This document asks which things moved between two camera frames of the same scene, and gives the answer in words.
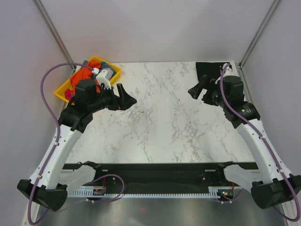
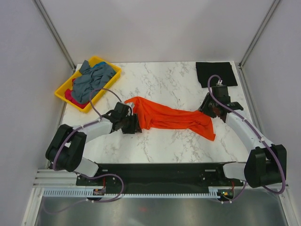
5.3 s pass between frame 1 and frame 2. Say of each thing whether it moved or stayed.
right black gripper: moved
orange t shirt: moved
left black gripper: moved
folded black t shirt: stayed
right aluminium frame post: stayed
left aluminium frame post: stayed
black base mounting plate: stayed
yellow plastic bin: stayed
